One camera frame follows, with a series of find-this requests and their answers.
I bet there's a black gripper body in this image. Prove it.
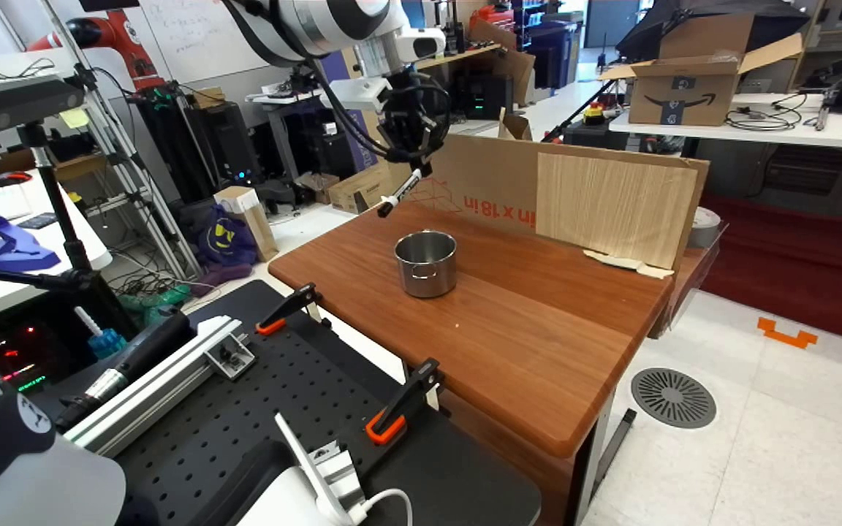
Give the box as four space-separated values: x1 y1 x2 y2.
381 76 451 150

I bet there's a black white marker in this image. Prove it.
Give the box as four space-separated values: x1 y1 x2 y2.
376 165 433 219

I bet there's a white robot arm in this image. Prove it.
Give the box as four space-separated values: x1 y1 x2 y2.
223 0 451 175

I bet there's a small steel pot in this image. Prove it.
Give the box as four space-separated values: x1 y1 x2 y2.
392 229 460 300

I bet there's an orange floor marker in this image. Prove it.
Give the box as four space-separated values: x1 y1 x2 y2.
758 319 818 352

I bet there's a small cardboard box floor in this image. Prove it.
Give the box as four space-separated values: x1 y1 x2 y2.
214 187 278 260

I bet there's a black orange clamp far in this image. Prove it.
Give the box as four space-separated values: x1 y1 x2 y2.
254 285 322 336

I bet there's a black orange clamp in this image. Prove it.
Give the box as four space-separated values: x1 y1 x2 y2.
362 361 441 449
254 285 322 336

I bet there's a cardboard sheet backdrop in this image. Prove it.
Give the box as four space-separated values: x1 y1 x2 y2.
410 134 711 278

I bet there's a wooden table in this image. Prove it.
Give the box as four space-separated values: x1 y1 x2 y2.
268 206 691 526

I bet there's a black orange clamp near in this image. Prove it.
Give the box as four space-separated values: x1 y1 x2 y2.
362 361 441 449

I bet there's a black perforated breadboard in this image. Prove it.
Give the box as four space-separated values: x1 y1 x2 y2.
116 281 540 526

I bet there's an amazon cardboard box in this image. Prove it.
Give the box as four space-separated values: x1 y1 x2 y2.
606 16 805 126

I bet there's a round floor drain grate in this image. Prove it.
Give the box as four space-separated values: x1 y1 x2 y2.
632 368 716 431

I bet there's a white table right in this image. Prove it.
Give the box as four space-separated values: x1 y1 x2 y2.
612 94 842 150

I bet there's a white table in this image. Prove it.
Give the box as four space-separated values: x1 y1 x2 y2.
612 94 842 150
0 174 72 314

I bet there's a white table left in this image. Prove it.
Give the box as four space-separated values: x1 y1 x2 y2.
0 174 72 314

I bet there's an aluminium extrusion rail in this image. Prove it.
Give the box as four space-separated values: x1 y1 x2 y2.
64 317 254 456

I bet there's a white cable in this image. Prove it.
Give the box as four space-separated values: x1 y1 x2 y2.
344 485 416 526

